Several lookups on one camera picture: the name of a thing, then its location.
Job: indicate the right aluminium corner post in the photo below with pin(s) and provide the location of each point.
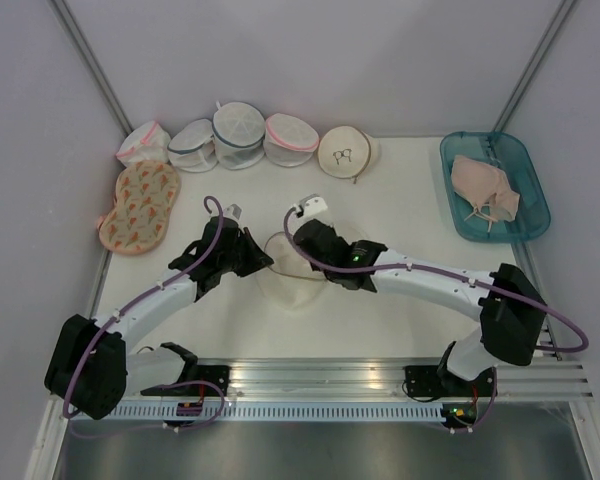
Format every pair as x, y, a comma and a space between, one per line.
540, 54

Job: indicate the tall white blue-zip mesh bag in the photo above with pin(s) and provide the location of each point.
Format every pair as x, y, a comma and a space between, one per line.
239, 131

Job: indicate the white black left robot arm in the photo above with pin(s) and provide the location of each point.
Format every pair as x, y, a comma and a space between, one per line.
94, 364

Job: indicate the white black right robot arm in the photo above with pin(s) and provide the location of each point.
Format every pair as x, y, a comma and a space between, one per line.
508, 310

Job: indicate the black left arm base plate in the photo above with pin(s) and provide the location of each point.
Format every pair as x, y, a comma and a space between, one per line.
218, 375

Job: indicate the white pink-trim mesh bag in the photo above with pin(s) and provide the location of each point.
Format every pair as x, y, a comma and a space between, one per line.
147, 142

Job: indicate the aluminium corner post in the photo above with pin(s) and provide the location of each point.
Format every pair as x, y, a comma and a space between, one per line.
81, 44
540, 54

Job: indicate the teal transparent plastic bin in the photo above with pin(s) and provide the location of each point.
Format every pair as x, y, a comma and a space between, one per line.
508, 154

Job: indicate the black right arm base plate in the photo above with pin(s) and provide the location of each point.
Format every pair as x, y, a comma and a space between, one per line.
422, 382

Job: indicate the white blue-trim mesh bag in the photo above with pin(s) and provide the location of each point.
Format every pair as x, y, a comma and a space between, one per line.
192, 149

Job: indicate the left aluminium corner post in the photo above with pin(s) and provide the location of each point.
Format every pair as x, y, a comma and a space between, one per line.
81, 44

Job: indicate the beige round bag with glasses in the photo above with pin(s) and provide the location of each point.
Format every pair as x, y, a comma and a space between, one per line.
346, 153

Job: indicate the white slotted cable duct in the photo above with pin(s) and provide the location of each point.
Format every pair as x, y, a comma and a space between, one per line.
174, 411

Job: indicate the beige round glasses laundry bag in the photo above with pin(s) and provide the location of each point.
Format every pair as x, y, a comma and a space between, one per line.
289, 282

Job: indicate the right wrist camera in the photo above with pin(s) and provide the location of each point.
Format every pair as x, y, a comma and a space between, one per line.
312, 207

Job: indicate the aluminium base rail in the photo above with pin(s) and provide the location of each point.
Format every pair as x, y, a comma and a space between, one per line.
545, 379

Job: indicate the pale pink bra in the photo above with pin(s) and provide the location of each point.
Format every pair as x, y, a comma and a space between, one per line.
486, 189

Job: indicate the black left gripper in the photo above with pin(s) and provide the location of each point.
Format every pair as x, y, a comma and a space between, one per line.
257, 258

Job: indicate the floral peanut-shaped laundry bag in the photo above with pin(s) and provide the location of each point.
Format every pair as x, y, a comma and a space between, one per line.
145, 193

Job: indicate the white pink-zip mesh bag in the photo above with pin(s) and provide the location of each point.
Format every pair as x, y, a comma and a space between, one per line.
289, 141

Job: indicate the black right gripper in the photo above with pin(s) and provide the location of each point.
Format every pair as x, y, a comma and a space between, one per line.
332, 230

